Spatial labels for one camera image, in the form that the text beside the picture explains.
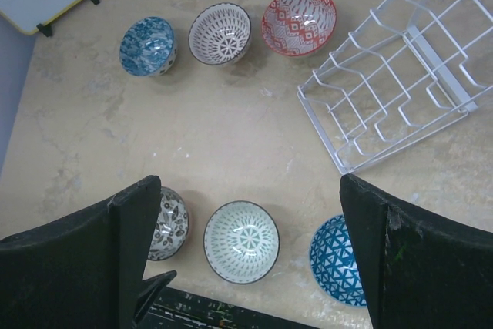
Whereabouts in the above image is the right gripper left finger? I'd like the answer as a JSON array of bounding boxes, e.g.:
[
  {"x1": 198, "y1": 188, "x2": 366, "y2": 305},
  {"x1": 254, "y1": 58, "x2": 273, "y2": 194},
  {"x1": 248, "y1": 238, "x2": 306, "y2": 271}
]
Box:
[{"x1": 1, "y1": 175, "x2": 176, "y2": 328}]

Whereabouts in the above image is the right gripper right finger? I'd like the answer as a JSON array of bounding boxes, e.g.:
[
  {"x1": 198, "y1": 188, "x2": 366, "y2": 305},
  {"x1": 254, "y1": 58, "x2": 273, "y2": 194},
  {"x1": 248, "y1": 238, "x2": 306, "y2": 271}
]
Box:
[{"x1": 340, "y1": 174, "x2": 492, "y2": 328}]

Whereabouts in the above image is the black floral bowl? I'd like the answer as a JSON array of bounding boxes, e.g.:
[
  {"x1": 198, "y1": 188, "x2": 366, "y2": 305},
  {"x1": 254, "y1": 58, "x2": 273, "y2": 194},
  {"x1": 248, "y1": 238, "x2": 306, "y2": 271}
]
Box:
[{"x1": 147, "y1": 186, "x2": 189, "y2": 261}]

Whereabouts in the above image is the dark blue triangle bowl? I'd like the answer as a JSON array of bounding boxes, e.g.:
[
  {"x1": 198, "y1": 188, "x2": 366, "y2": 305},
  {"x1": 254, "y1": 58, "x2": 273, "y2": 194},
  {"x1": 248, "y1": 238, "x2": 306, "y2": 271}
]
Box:
[{"x1": 309, "y1": 214, "x2": 367, "y2": 307}]

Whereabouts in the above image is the white green-spoked bowl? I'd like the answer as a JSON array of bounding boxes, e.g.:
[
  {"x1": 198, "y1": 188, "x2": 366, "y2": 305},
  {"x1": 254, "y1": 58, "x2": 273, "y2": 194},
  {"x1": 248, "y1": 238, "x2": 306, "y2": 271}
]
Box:
[{"x1": 203, "y1": 200, "x2": 280, "y2": 285}]

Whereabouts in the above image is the light blue patterned bowl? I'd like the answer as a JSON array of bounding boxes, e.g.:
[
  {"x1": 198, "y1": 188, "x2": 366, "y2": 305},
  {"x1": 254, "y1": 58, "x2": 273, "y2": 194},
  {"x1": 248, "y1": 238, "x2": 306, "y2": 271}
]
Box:
[{"x1": 119, "y1": 16, "x2": 178, "y2": 77}]

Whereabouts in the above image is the white black-spoked bowl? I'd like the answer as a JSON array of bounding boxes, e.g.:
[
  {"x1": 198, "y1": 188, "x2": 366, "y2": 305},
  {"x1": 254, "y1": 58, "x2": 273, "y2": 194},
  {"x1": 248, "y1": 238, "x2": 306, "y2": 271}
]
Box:
[{"x1": 188, "y1": 2, "x2": 252, "y2": 66}]

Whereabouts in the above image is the red patterned bowl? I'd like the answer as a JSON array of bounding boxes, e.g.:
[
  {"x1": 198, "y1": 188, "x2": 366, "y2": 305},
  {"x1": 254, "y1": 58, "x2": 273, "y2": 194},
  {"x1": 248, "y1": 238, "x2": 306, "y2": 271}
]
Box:
[{"x1": 261, "y1": 0, "x2": 337, "y2": 57}]

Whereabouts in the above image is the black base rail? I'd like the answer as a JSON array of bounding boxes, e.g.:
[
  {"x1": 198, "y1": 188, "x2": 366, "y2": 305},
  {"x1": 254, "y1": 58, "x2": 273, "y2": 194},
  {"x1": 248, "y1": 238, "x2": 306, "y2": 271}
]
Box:
[{"x1": 138, "y1": 287, "x2": 310, "y2": 329}]

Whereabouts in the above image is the white wire dish rack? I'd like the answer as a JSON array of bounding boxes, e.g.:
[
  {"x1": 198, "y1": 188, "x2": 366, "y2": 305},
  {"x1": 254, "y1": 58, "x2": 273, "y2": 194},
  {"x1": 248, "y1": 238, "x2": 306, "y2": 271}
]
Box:
[{"x1": 297, "y1": 0, "x2": 492, "y2": 174}]

